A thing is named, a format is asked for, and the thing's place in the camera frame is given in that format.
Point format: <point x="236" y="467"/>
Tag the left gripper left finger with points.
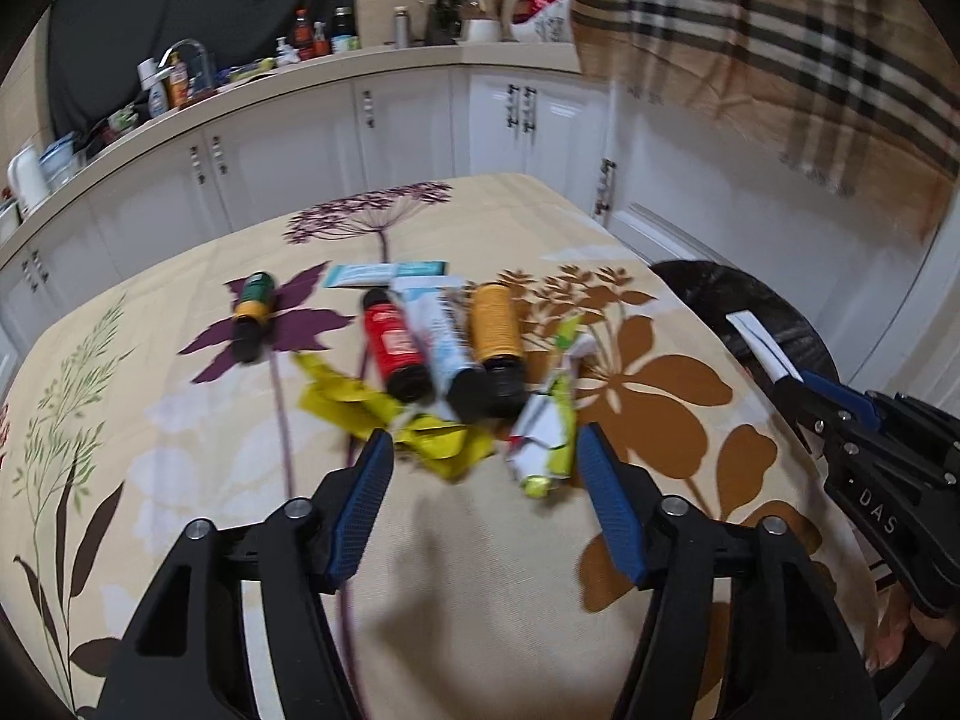
<point x="184" y="655"/>

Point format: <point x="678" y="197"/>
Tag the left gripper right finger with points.
<point x="789" y="652"/>

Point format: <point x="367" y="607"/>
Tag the orange dish soap bottle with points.
<point x="179" y="81"/>

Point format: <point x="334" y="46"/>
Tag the silver thermos bottle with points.
<point x="401" y="24"/>

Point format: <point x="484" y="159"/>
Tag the green white crumpled wrapper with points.
<point x="540" y="449"/>

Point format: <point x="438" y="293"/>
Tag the red bottle black cap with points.
<point x="403" y="370"/>

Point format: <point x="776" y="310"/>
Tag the dark window covering cloth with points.
<point x="94" y="46"/>

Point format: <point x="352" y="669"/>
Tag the black knife block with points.
<point x="443" y="23"/>

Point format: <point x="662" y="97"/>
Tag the yellow crumpled wrapper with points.
<point x="445" y="448"/>

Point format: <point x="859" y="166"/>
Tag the white electric kettle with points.
<point x="27" y="180"/>

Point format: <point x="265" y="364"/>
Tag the teal white flat box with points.
<point x="380" y="275"/>

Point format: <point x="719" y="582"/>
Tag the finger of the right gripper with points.
<point x="812" y="419"/>
<point x="843" y="398"/>

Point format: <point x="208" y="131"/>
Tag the white blue tube black cap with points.
<point x="431" y="308"/>

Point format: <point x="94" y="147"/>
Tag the white paper strip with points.
<point x="764" y="347"/>

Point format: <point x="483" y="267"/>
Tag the floral beige tablecloth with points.
<point x="130" y="417"/>

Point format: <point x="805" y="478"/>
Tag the red white rice cooker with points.
<point x="542" y="22"/>

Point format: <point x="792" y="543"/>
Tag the plaid beige curtain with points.
<point x="860" y="96"/>

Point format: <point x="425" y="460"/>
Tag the chrome sink faucet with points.
<point x="195" y="55"/>

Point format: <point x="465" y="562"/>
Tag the orange bottle black cap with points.
<point x="499" y="348"/>

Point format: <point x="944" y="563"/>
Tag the green and orange bottle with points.
<point x="252" y="317"/>

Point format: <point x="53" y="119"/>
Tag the white kitchen cabinets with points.
<point x="660" y="178"/>

